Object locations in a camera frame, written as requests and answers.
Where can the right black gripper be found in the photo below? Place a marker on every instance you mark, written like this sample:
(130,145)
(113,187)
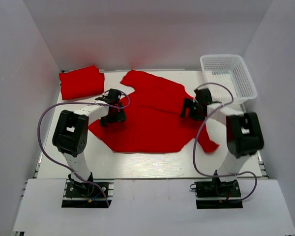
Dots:
(191,111)

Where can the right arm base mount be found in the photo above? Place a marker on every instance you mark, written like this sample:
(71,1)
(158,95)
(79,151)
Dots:
(217,196)

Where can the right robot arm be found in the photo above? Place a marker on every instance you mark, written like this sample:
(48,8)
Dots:
(244,137)

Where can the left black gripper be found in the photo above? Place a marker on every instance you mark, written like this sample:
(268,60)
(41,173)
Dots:
(113,116)

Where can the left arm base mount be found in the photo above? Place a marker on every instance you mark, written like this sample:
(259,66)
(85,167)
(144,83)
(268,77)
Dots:
(75,197)

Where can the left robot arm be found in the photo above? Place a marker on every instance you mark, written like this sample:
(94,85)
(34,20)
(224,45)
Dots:
(71,133)

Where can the white plastic basket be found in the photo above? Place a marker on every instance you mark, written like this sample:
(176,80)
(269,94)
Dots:
(231,72)

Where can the red t-shirt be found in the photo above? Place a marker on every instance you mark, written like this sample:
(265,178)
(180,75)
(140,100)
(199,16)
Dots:
(84,82)
(153,123)

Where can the folded red t-shirt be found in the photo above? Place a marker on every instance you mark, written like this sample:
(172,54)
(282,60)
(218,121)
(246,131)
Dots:
(84,82)

